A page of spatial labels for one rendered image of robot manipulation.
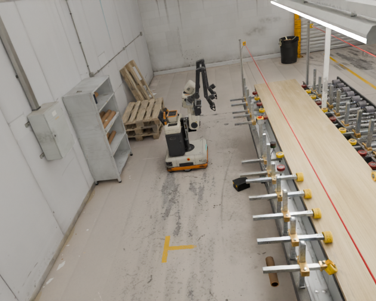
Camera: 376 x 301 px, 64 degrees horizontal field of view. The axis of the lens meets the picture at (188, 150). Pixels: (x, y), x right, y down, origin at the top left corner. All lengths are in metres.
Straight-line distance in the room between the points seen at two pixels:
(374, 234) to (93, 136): 3.75
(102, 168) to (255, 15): 7.27
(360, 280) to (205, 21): 9.13
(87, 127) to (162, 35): 6.38
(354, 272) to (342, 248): 0.19
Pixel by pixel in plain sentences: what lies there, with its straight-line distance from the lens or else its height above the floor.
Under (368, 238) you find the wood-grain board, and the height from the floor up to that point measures 0.90.
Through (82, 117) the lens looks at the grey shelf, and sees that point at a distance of 4.71.
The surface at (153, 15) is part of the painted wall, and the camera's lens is 10.53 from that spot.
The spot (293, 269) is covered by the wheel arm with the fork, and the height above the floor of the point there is 0.96.
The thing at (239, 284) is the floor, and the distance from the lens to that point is 3.33.
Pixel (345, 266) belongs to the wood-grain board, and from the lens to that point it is 2.37.
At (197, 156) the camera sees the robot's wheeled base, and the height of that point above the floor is 0.27.
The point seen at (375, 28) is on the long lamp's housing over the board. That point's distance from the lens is 1.66.
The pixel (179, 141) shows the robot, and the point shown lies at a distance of 4.68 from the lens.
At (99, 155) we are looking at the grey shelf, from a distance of 4.93.
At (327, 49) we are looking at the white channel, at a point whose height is 1.66.
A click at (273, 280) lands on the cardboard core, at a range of 3.26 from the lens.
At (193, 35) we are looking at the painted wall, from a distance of 10.48.
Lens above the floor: 2.69
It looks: 29 degrees down
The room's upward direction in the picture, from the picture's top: 11 degrees counter-clockwise
